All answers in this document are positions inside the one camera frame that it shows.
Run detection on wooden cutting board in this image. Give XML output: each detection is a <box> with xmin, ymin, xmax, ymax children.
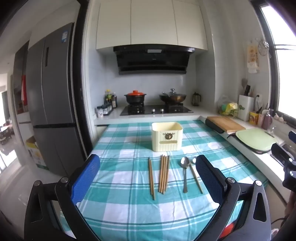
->
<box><xmin>206</xmin><ymin>116</ymin><xmax>246</xmax><ymax>133</ymax></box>

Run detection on cream utensil holder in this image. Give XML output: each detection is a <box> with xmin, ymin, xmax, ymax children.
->
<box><xmin>152</xmin><ymin>122</ymin><xmax>183</xmax><ymax>152</ymax></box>

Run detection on wall calendar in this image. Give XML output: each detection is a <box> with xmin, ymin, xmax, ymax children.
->
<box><xmin>247</xmin><ymin>44</ymin><xmax>259</xmax><ymax>74</ymax></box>

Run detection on wok with glass lid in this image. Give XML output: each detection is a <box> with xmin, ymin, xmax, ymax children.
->
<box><xmin>159</xmin><ymin>89</ymin><xmax>187</xmax><ymax>104</ymax></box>

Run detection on wooden dining furniture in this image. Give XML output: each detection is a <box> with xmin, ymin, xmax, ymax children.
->
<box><xmin>0</xmin><ymin>125</ymin><xmax>12</xmax><ymax>144</ymax></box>

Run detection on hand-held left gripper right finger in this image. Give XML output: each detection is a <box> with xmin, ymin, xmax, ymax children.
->
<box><xmin>192</xmin><ymin>155</ymin><xmax>271</xmax><ymax>241</ymax></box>

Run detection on white knife holder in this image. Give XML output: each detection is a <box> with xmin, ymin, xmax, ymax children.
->
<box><xmin>238</xmin><ymin>94</ymin><xmax>255</xmax><ymax>122</ymax></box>

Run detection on black pot orange lid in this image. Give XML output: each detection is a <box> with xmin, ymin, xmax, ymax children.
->
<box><xmin>124</xmin><ymin>90</ymin><xmax>147</xmax><ymax>105</ymax></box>

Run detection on black tray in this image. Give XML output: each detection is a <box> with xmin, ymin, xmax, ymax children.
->
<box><xmin>227</xmin><ymin>134</ymin><xmax>277</xmax><ymax>155</ymax></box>

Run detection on teal checked tablecloth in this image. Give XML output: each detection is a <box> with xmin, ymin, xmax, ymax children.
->
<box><xmin>59</xmin><ymin>122</ymin><xmax>269</xmax><ymax>241</ymax></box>

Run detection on hanging wire rack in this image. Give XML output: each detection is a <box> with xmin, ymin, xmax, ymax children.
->
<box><xmin>258</xmin><ymin>38</ymin><xmax>270</xmax><ymax>56</ymax></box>

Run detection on white wall cabinets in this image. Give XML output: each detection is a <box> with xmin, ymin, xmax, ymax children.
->
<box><xmin>96</xmin><ymin>0</ymin><xmax>208</xmax><ymax>54</ymax></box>

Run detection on black range hood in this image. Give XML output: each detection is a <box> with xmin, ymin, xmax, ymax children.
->
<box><xmin>113</xmin><ymin>45</ymin><xmax>195</xmax><ymax>75</ymax></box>

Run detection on grey refrigerator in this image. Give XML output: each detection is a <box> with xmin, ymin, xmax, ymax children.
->
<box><xmin>25</xmin><ymin>22</ymin><xmax>85</xmax><ymax>176</ymax></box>

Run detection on large steel spoon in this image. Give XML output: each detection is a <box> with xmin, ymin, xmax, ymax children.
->
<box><xmin>179</xmin><ymin>157</ymin><xmax>190</xmax><ymax>193</ymax></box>

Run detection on window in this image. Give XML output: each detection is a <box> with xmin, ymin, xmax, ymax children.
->
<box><xmin>259</xmin><ymin>0</ymin><xmax>296</xmax><ymax>123</ymax></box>

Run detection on black gas hob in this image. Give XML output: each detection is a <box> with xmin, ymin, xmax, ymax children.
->
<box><xmin>120</xmin><ymin>104</ymin><xmax>193</xmax><ymax>116</ymax></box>

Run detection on mauve bottle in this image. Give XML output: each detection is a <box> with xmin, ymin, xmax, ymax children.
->
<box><xmin>262</xmin><ymin>110</ymin><xmax>273</xmax><ymax>130</ymax></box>

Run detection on green cutting board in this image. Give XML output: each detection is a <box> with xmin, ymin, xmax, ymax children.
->
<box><xmin>235</xmin><ymin>128</ymin><xmax>280</xmax><ymax>151</ymax></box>

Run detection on red cloth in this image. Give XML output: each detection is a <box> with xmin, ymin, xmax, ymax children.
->
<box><xmin>21</xmin><ymin>75</ymin><xmax>28</xmax><ymax>106</ymax></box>

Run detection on plastic bag of produce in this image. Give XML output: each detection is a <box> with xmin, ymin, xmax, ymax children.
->
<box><xmin>217</xmin><ymin>95</ymin><xmax>238</xmax><ymax>116</ymax></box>

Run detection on cardboard box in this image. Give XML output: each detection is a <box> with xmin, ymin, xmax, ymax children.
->
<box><xmin>25</xmin><ymin>136</ymin><xmax>47</xmax><ymax>171</ymax></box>

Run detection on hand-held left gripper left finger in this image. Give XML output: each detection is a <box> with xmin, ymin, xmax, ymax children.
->
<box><xmin>24</xmin><ymin>153</ymin><xmax>101</xmax><ymax>241</ymax></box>

